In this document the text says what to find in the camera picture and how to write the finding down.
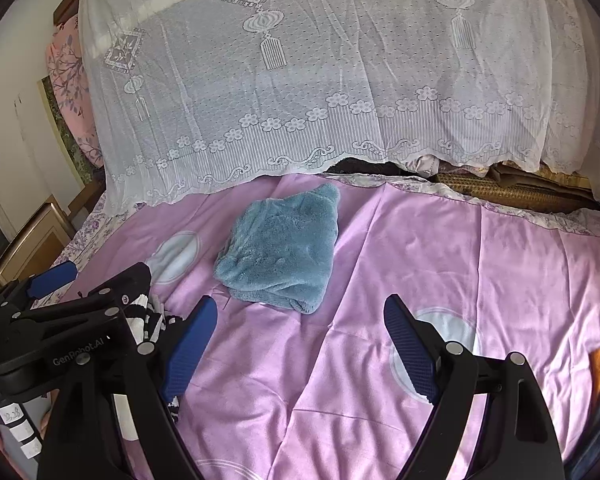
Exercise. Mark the blue fleece zip jacket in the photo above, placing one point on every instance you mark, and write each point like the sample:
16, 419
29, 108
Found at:
280, 250

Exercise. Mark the white lace cover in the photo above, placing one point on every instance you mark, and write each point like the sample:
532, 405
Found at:
194, 96

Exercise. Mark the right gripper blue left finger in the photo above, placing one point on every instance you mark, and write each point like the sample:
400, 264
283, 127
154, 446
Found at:
184, 344

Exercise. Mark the pink bed sheet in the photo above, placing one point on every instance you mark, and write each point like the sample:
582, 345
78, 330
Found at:
281, 395

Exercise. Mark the pink floral pillow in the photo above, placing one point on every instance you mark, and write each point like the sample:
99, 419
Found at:
64, 61

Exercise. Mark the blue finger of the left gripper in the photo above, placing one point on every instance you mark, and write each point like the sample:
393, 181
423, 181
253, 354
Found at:
54, 278

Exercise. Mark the person left hand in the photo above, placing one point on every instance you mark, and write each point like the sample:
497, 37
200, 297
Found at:
22, 427

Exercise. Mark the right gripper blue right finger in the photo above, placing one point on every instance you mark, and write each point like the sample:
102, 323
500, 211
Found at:
412, 351

